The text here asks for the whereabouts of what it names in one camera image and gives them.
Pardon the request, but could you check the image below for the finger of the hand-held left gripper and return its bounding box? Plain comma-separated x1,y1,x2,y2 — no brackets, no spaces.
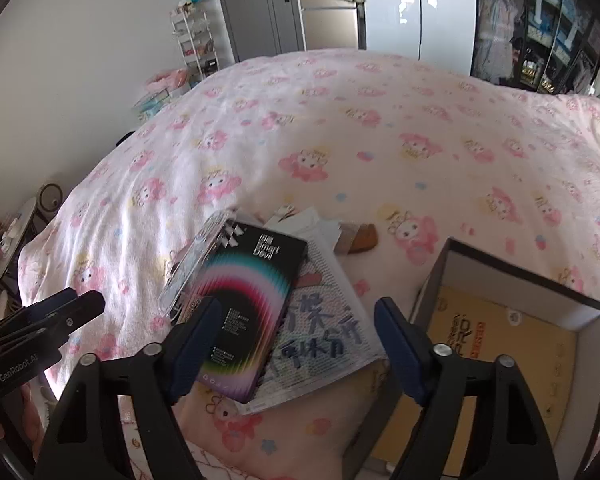
10,291,107,356
0,287,81,333

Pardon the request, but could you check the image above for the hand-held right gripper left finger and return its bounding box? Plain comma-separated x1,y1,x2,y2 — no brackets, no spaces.
32,296,223,480

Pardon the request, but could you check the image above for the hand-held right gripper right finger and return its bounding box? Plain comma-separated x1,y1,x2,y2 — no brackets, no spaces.
373,296,563,480

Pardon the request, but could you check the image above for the clear phone case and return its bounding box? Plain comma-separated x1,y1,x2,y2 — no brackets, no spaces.
159,208,238,328

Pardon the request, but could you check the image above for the black rainbow print box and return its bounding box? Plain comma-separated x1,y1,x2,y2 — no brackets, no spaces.
194,222,308,403

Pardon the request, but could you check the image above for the black cardboard box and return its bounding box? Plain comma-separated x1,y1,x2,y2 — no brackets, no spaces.
370,237,600,480

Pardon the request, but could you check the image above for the small side table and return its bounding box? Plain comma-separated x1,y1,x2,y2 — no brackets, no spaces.
0,197,56,306

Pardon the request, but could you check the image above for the bagged diamond painting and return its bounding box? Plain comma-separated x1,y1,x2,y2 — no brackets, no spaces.
240,255,388,413

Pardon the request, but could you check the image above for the round mirror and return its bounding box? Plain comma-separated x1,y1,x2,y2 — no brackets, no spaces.
35,182,65,217

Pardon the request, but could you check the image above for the wooden comb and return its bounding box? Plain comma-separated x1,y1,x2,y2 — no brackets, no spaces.
336,222,381,256

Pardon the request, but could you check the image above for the yellow paper sheet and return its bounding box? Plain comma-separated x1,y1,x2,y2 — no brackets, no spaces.
372,285,581,476

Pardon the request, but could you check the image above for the pink cartoon printed blanket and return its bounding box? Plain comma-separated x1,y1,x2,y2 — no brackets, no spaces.
17,49,600,480

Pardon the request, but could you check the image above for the white shelf rack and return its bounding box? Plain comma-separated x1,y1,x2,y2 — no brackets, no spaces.
169,2,222,86

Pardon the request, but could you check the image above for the silver fridge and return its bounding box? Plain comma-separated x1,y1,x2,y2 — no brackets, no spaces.
294,0,362,52

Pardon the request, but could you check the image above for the dark glass cabinet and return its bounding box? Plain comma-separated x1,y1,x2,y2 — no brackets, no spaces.
471,0,600,96

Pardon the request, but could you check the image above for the white glossy wardrobe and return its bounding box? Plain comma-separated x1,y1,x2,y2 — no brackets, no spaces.
360,0,477,77

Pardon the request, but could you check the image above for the grey door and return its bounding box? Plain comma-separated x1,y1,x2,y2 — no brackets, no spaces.
211,0,306,62

